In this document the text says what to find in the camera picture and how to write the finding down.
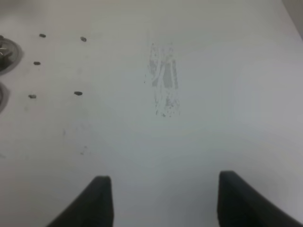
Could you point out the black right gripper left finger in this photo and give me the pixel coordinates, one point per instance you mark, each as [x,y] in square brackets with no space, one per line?
[92,208]

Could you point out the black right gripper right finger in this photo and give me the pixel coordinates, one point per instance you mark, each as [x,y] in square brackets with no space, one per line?
[240,205]

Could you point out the near stainless steel saucer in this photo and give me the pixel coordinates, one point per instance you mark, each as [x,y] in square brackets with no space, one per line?
[4,96]

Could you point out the stainless steel saucer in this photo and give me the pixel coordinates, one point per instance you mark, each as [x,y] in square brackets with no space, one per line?
[4,96]
[10,55]

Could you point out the far stainless steel saucer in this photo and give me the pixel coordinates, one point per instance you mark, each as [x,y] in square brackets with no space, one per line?
[10,55]

